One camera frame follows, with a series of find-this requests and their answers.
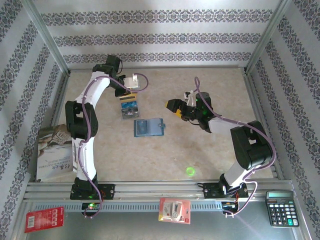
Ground teal leather card holder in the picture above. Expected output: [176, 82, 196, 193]
[132, 117, 167, 138]

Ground plain blue credit card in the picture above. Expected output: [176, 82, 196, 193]
[135, 120, 149, 136]

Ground paperback book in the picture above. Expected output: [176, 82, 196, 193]
[35, 123, 77, 183]

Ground pink blister pack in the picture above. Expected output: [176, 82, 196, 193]
[157, 197, 192, 225]

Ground slotted grey metal strip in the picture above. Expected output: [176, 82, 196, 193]
[32, 201, 225, 213]

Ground black desk calculator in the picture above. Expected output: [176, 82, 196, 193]
[265, 190, 300, 229]

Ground red retail package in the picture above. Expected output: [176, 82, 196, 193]
[24, 205, 66, 234]

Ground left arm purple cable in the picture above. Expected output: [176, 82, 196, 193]
[77, 72, 150, 220]

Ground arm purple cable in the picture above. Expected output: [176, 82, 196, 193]
[184, 75, 277, 219]
[77, 72, 150, 220]

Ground aluminium frame rail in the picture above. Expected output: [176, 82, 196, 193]
[242, 70, 286, 181]
[25, 72, 72, 185]
[68, 65, 247, 74]

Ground aluminium frame post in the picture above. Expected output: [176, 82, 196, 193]
[245, 0, 295, 75]
[19, 0, 72, 75]

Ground aluminium mounting rail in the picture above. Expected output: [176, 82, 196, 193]
[23, 179, 295, 201]

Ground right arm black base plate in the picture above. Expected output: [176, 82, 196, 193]
[201, 182, 249, 200]

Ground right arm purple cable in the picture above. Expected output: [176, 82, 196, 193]
[184, 75, 277, 219]

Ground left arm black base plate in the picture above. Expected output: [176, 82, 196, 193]
[69, 183, 116, 201]

